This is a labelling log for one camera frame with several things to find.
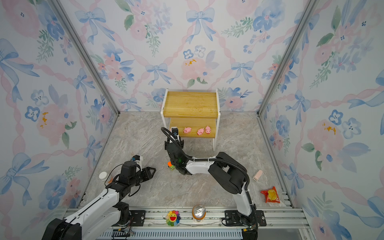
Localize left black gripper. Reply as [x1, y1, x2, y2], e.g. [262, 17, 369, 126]
[129, 165, 156, 188]

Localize green orange toy truck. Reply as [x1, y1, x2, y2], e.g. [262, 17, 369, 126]
[168, 162, 175, 170]

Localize pink toy pig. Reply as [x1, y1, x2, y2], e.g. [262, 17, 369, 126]
[183, 127, 192, 134]
[197, 128, 205, 136]
[205, 126, 211, 135]

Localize right arm mounting base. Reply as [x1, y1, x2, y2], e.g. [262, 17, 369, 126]
[222, 210, 267, 227]

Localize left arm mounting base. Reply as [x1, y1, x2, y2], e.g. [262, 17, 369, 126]
[117, 210, 146, 227]

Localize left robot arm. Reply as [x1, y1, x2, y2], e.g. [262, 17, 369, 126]
[42, 160, 156, 240]

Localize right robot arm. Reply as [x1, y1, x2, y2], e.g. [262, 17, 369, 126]
[165, 140, 256, 222]

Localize white capped pill bottle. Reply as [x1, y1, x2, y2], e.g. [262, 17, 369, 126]
[99, 172, 109, 181]

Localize rainbow smiling flower plush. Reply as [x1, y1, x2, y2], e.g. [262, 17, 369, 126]
[166, 210, 181, 227]

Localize orange metal can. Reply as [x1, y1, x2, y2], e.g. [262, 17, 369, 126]
[192, 205, 207, 223]

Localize small red toy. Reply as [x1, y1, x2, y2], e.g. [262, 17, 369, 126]
[261, 187, 280, 203]

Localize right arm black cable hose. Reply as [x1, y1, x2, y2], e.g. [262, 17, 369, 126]
[160, 127, 250, 193]

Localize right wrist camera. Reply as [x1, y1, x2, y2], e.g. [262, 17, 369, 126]
[171, 127, 180, 141]

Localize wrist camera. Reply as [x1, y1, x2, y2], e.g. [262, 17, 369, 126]
[171, 127, 180, 141]
[131, 155, 142, 167]

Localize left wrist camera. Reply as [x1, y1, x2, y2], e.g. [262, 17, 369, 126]
[131, 155, 142, 167]

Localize wooden two-tier white-frame shelf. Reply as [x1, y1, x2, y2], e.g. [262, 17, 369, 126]
[161, 89, 221, 151]

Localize aluminium mounting rail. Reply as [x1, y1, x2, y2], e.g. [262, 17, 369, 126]
[61, 207, 315, 240]

